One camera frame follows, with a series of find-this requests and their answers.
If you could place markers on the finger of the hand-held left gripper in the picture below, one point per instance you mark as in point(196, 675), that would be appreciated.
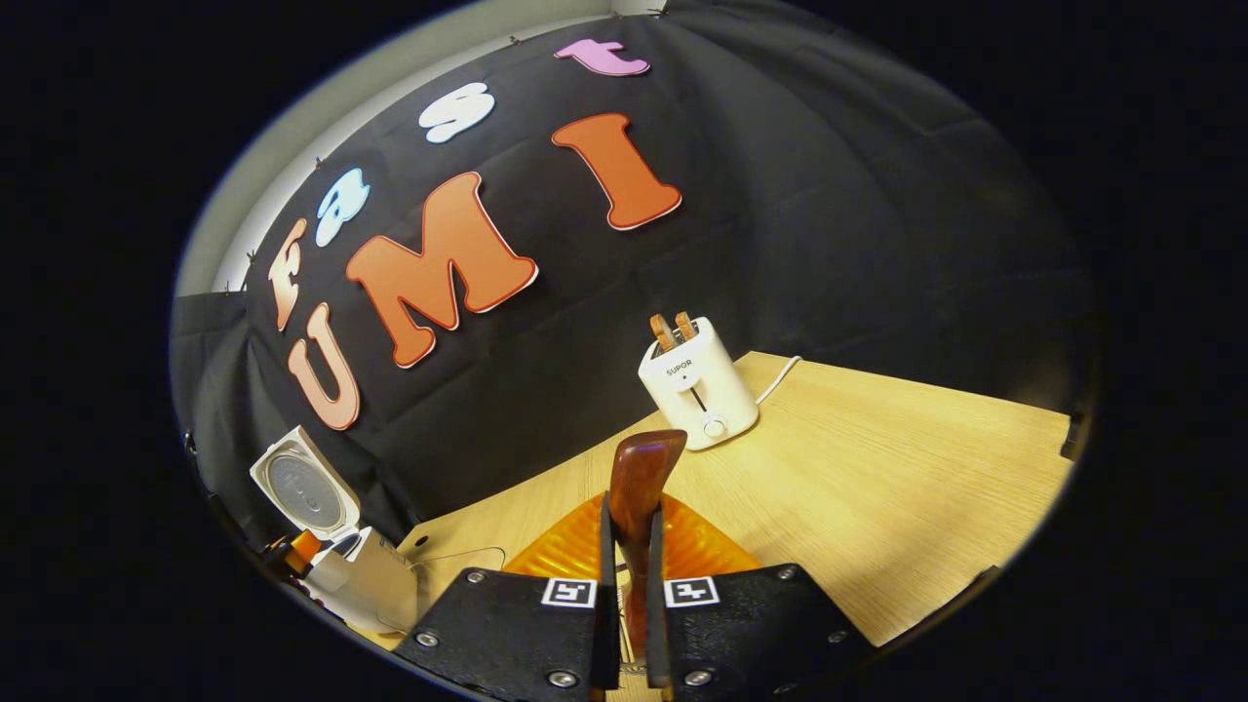
point(304, 551)

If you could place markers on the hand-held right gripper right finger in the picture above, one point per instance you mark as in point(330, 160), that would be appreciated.
point(751, 634)

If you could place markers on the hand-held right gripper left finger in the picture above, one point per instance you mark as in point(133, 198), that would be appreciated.
point(517, 634)

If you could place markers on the white rice cooker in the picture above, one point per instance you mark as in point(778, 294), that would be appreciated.
point(366, 585)

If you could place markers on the brown wooden spoon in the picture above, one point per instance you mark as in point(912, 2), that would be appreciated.
point(643, 478)

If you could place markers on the clear plastic container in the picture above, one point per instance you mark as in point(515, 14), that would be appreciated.
point(458, 565)

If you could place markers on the white toaster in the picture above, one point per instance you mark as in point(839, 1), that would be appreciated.
point(697, 390)

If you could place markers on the toast slice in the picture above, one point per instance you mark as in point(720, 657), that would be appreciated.
point(685, 327)
point(663, 333)

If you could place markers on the black backdrop cloth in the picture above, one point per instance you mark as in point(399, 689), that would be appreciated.
point(829, 244)

